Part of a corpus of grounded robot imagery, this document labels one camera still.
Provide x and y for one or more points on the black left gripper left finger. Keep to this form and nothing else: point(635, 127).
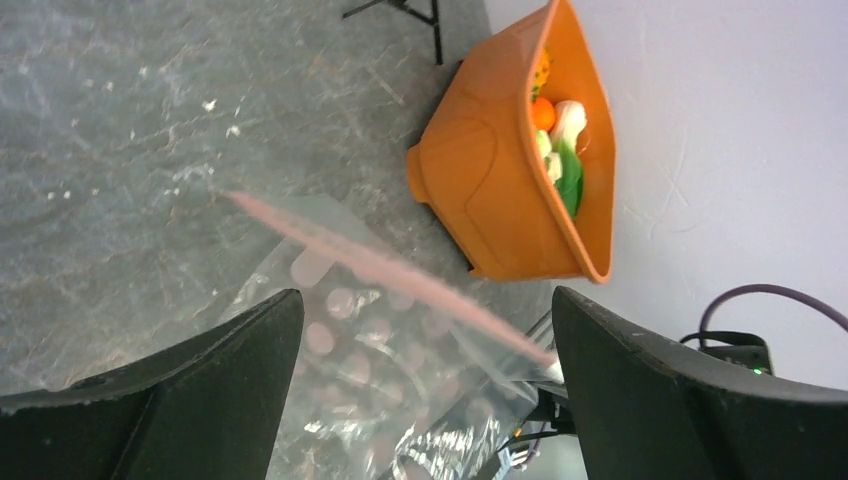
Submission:
point(206, 408)

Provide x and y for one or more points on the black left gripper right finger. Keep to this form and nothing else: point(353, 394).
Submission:
point(648, 407)

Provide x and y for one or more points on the clear pink-dotted zip bag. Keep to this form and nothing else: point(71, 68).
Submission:
point(398, 375)

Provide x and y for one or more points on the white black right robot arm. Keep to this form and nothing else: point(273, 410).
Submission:
point(742, 349)

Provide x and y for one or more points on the orange plastic bin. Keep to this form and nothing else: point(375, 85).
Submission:
point(478, 167)

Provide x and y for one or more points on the toy bok choy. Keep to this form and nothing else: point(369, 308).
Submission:
point(565, 168)

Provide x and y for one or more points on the toy orange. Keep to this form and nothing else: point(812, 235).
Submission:
point(543, 114)

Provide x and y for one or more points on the toy pineapple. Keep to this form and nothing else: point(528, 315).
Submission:
point(542, 73)

